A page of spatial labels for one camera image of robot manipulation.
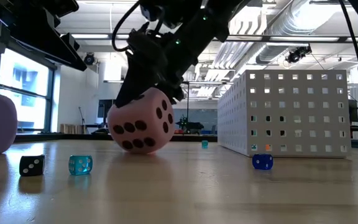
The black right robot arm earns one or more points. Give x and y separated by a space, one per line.
210 18

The silver ventilation duct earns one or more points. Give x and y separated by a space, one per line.
291 18

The black ceiling-mounted camera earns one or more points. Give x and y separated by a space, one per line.
297 54
89 59

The black computer monitor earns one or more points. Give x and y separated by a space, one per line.
104 107

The large window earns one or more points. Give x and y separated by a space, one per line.
23 87

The large pink foam die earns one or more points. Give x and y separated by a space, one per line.
141 124

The small black die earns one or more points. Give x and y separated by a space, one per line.
31 166

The white perforated metal basket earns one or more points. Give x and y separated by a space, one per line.
289 111

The small translucent dark blue die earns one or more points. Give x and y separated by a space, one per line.
262 161

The long LED light bar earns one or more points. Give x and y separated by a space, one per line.
306 39

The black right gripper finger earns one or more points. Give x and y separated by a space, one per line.
132 87
174 93

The black background frame stand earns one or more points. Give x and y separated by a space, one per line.
187 109

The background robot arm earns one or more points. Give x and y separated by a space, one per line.
191 126

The row of wooden blocks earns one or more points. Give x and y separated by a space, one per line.
71 129

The small translucent light blue die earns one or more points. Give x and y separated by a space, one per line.
204 144
80 165

